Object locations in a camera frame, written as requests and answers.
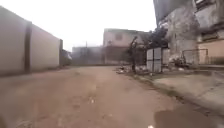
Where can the rubble pile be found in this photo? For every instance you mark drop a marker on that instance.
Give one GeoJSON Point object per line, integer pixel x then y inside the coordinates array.
{"type": "Point", "coordinates": [125, 70]}

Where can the pale two-storey building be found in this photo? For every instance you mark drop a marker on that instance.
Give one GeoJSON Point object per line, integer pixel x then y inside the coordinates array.
{"type": "Point", "coordinates": [116, 43]}

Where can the thin tree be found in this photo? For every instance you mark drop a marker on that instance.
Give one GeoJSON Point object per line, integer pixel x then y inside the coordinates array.
{"type": "Point", "coordinates": [134, 53]}

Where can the grey low building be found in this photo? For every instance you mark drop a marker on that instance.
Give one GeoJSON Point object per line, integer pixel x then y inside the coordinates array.
{"type": "Point", "coordinates": [86, 55]}

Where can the white panel gate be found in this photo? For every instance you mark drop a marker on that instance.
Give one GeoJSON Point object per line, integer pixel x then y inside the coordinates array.
{"type": "Point", "coordinates": [153, 58]}

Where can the brown dirt road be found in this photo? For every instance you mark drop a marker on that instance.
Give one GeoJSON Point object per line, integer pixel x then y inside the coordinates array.
{"type": "Point", "coordinates": [83, 96]}

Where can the dark leafy tree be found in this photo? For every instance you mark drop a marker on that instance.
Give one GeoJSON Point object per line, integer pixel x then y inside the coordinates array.
{"type": "Point", "coordinates": [156, 38]}

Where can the tall weathered building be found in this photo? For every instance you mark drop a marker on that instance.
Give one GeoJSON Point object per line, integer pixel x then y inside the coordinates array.
{"type": "Point", "coordinates": [186, 30]}

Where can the grey concrete pavement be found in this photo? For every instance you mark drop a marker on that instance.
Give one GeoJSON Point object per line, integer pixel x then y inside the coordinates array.
{"type": "Point", "coordinates": [196, 86]}

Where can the pale wall with dark pillars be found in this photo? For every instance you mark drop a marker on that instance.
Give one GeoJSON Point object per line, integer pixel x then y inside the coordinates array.
{"type": "Point", "coordinates": [43, 50]}

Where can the metal frame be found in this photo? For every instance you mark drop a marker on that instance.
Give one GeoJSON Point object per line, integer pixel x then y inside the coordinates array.
{"type": "Point", "coordinates": [195, 49]}

